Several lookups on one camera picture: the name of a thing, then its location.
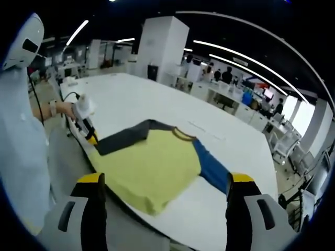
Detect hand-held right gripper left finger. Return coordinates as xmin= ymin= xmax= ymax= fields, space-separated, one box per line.
xmin=38 ymin=172 xmax=108 ymax=251

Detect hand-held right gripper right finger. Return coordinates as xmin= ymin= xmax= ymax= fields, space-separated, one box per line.
xmin=225 ymin=172 xmax=300 ymax=251

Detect yellow garment blue grey sleeves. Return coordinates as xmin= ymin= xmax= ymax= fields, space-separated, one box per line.
xmin=90 ymin=119 xmax=232 ymax=216

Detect person's left hand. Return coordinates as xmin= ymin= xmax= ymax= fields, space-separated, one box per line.
xmin=56 ymin=101 xmax=75 ymax=118

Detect black tripod stand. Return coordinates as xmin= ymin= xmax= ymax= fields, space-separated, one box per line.
xmin=278 ymin=180 xmax=306 ymax=210

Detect black box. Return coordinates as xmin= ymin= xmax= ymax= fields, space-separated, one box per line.
xmin=147 ymin=64 xmax=159 ymax=82

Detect row of grey office chairs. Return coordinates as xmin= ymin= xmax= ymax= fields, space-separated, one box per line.
xmin=271 ymin=122 xmax=319 ymax=181

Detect white flat strip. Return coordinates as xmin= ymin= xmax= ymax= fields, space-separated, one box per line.
xmin=187 ymin=120 xmax=227 ymax=142

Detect white worn device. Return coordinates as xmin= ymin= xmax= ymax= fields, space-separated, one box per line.
xmin=2 ymin=12 xmax=44 ymax=72

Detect white pillar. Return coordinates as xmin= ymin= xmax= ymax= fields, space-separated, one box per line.
xmin=136 ymin=16 xmax=189 ymax=81

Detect row of white cabinets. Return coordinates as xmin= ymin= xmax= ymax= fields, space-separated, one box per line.
xmin=192 ymin=79 xmax=278 ymax=133

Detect blue storage bin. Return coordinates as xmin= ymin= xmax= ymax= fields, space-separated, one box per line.
xmin=242 ymin=90 xmax=253 ymax=106

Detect long ceiling light strip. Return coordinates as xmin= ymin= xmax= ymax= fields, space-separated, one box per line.
xmin=193 ymin=40 xmax=310 ymax=102
xmin=208 ymin=54 xmax=289 ymax=96

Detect black cable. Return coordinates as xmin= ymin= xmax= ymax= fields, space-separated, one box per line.
xmin=27 ymin=69 xmax=44 ymax=123
xmin=61 ymin=91 xmax=81 ymax=102

